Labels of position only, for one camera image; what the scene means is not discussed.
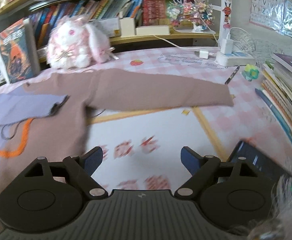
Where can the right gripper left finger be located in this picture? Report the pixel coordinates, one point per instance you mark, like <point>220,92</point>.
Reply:
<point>80,171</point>

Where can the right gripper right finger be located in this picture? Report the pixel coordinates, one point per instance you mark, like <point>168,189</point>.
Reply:
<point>203,171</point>

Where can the black tablet phone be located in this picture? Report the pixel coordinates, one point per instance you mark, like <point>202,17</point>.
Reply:
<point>262,162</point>

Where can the green yellow flower toy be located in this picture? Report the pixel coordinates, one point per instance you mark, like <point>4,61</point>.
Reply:
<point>250,72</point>

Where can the colourful flower ornament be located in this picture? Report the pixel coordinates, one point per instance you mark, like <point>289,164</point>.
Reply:
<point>199,13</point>

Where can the white charger adapter with cable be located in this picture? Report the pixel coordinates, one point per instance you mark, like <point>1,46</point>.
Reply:
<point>203,53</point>

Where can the Harry Potter book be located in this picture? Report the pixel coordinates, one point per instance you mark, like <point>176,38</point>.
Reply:
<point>19,51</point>

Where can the white power strip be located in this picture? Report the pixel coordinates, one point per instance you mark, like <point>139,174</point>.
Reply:
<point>234,59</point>

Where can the pink checkered desk mat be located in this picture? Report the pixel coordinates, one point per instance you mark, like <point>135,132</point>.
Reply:
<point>141,149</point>

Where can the pink white plush bunny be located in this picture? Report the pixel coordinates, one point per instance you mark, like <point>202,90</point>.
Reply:
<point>77,43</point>

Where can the stack of books right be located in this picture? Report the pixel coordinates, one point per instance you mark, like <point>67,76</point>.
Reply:
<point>276,89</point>

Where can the black pen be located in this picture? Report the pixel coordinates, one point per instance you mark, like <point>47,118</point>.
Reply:
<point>232,75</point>

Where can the white charger plug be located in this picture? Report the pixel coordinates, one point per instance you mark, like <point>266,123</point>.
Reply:
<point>227,45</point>

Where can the brown and purple sweater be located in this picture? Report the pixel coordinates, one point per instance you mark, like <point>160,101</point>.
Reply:
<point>48,118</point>

